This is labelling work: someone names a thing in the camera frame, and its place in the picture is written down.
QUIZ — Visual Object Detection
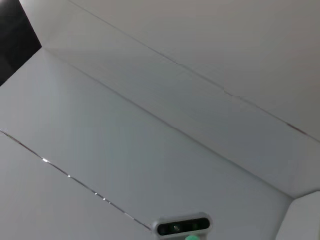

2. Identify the silver head camera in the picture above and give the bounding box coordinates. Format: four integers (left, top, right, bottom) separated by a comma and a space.
149, 211, 213, 240

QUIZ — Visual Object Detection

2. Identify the black panel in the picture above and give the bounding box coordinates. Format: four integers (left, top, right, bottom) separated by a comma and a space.
0, 0, 42, 87

